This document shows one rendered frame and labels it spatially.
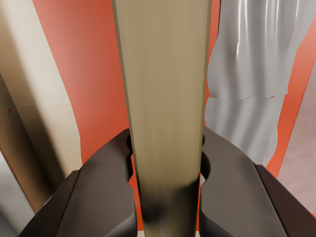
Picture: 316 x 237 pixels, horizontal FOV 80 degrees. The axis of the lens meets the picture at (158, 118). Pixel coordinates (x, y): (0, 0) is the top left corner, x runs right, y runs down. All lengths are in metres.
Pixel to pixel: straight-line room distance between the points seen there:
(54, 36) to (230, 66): 0.15
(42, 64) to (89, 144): 0.09
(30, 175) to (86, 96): 0.11
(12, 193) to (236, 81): 0.24
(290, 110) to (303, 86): 0.02
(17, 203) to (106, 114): 0.13
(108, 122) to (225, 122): 0.11
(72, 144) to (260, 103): 0.19
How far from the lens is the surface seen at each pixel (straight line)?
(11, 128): 0.22
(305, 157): 0.26
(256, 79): 0.19
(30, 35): 0.20
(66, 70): 0.19
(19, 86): 0.22
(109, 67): 0.18
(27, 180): 0.24
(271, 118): 0.21
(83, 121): 0.20
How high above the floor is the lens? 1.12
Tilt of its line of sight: 62 degrees down
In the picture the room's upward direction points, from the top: 178 degrees counter-clockwise
